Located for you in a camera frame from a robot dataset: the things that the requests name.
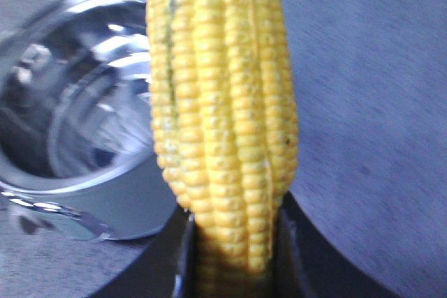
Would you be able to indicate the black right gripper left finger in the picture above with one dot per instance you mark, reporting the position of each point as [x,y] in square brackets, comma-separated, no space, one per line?
[165,268]

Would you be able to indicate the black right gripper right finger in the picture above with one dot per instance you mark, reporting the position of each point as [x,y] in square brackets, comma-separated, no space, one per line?
[306,264]

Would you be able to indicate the yellow corn cob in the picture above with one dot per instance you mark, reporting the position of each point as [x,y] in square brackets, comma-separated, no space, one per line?
[225,127]

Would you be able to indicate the pale green electric pot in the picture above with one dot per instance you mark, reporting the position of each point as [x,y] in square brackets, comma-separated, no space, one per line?
[76,143]

